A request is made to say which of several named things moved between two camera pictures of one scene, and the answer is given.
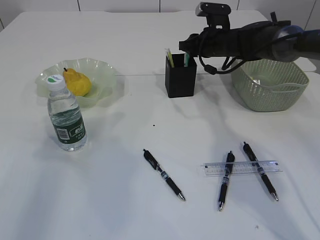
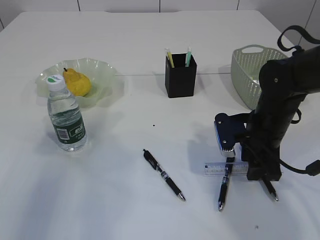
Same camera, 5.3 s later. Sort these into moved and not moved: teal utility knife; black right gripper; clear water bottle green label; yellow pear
Moved: black right gripper
Not moved: clear water bottle green label; yellow pear; teal utility knife
